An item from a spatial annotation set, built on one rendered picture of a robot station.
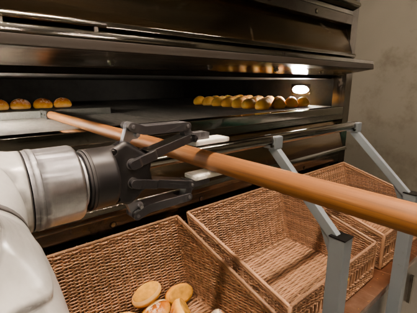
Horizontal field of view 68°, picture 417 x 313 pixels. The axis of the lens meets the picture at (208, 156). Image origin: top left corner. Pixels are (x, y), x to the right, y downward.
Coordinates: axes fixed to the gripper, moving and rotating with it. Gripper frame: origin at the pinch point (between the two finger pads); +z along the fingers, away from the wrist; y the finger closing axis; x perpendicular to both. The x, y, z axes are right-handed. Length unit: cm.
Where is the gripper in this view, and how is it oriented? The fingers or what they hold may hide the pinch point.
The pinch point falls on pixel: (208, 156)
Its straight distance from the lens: 50.1
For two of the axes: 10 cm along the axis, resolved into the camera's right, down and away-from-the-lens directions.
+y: 0.0, 9.7, 2.3
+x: 6.4, 1.7, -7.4
